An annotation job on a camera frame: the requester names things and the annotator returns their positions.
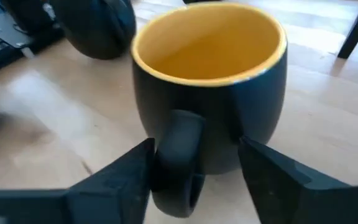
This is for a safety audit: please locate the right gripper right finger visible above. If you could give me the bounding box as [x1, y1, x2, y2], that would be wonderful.
[237, 136, 358, 224]

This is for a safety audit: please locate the black shelf side frame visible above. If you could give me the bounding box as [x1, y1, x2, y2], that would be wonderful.
[336, 0, 358, 60]

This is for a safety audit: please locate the black mug yellow inside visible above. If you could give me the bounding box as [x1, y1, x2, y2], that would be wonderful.
[130, 1, 288, 218]

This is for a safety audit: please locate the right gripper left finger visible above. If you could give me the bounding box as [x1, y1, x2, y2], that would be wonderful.
[0, 138, 156, 224]

